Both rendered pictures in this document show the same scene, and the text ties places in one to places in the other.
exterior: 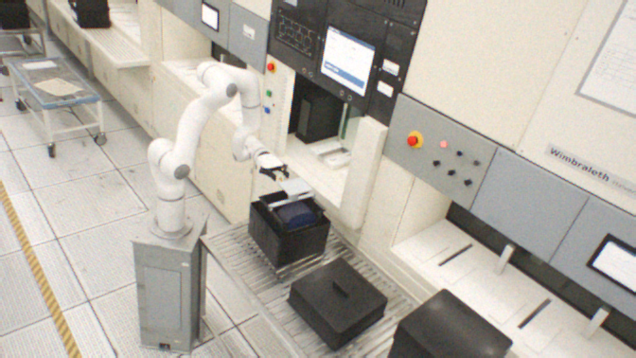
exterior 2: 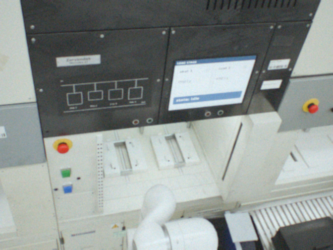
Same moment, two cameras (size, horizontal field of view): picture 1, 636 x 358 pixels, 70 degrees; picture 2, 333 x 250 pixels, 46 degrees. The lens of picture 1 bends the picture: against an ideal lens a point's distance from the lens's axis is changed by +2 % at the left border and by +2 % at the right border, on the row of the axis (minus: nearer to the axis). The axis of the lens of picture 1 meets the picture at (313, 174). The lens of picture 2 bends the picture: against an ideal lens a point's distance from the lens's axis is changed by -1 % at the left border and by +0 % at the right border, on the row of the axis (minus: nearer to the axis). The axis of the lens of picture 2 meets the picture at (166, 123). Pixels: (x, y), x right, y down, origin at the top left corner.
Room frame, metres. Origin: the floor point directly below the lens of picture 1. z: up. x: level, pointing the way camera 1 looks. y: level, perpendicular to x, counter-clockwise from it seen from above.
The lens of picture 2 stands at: (1.57, 0.98, 2.40)
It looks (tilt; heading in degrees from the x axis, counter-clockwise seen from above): 44 degrees down; 294
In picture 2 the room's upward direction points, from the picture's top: 9 degrees clockwise
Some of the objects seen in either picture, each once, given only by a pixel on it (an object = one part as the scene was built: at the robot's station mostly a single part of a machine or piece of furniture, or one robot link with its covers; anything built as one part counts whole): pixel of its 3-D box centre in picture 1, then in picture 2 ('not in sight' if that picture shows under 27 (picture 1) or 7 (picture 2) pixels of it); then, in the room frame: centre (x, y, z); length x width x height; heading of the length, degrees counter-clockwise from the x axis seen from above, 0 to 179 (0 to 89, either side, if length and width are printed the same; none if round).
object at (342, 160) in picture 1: (333, 153); (122, 156); (2.27, -0.10, 0.89); 0.22 x 0.21 x 0.04; 136
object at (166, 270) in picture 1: (172, 281); not in sight; (1.57, 0.60, 0.38); 0.28 x 0.28 x 0.76; 1
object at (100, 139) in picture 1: (59, 102); not in sight; (3.39, 2.26, 0.24); 0.97 x 0.52 x 0.48; 48
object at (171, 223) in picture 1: (171, 209); not in sight; (1.57, 0.60, 0.85); 0.19 x 0.19 x 0.18
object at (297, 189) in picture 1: (290, 213); (230, 246); (1.61, 0.07, 0.93); 0.24 x 0.20 x 0.32; 130
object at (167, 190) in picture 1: (167, 167); not in sight; (1.59, 0.63, 1.07); 0.19 x 0.12 x 0.24; 47
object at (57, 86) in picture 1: (58, 86); not in sight; (3.25, 2.15, 0.47); 0.31 x 0.23 x 0.02; 67
